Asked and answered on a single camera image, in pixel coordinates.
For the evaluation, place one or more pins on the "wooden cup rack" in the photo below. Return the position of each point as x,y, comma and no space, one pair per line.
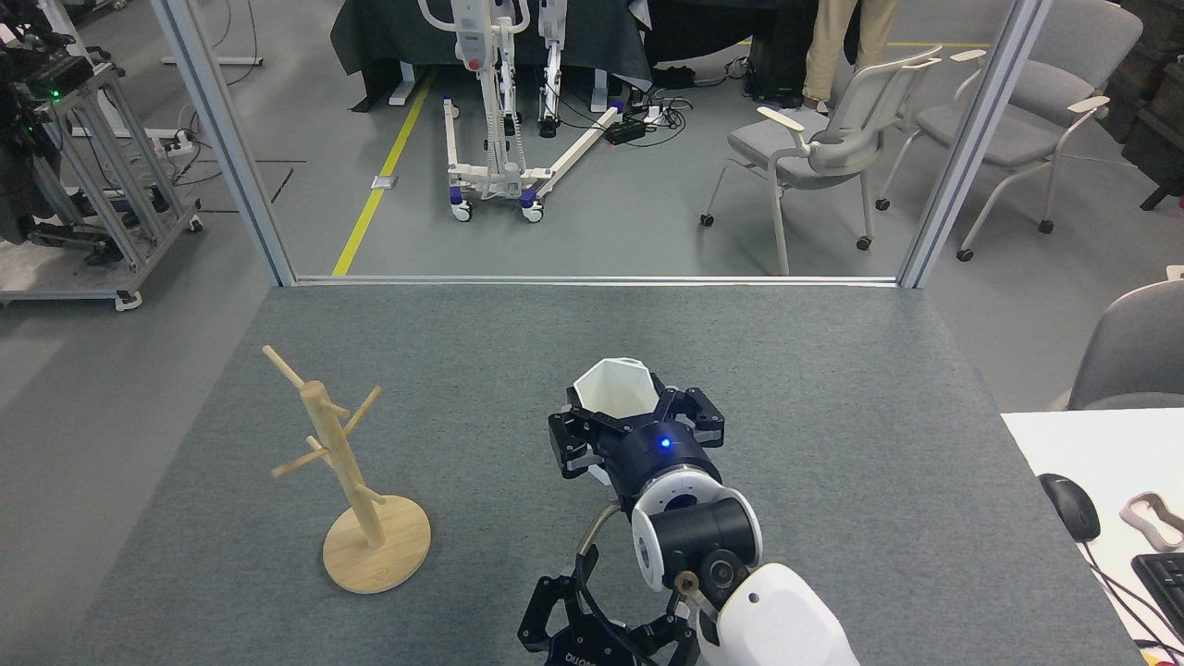
379,555

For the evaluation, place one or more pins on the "black cloth covered table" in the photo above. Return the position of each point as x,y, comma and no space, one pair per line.
388,37

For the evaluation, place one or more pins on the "aluminium frame trolley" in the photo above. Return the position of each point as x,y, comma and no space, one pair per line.
65,294

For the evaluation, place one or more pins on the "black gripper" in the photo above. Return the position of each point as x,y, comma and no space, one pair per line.
661,453
597,647

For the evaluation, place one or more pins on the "grey chair back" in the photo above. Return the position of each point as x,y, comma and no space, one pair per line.
1138,351

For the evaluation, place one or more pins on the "white desk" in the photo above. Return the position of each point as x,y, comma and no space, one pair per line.
1110,453

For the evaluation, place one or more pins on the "white power strip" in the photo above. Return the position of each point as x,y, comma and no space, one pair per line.
180,141

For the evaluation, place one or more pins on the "black case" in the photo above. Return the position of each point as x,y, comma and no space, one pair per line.
782,65

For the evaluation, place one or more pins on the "grey and white handheld device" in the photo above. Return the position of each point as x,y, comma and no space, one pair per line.
1133,511

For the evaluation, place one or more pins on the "silver table post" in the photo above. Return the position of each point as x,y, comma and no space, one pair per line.
222,139
973,139

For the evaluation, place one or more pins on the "silver table edge rail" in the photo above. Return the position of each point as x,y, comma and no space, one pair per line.
592,280

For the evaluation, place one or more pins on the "grey padded chair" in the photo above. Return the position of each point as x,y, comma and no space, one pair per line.
1036,139

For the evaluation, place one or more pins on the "grey mesh-back chair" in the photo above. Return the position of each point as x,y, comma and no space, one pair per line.
786,157

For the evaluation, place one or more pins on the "black computer mouse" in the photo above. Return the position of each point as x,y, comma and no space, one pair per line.
1068,507

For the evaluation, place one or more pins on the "white stand on wheels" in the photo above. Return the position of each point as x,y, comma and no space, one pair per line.
486,176

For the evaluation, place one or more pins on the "black keyboard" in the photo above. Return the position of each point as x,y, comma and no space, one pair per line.
1165,583

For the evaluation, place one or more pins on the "black equipment on trolley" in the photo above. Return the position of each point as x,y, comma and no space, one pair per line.
18,176

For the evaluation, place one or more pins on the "silver floor socket plate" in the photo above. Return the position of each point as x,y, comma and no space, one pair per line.
384,182

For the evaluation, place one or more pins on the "white hexagonal cup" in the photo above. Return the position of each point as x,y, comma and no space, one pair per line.
615,393

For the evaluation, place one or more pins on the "black power strip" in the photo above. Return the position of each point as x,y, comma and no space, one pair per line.
626,132

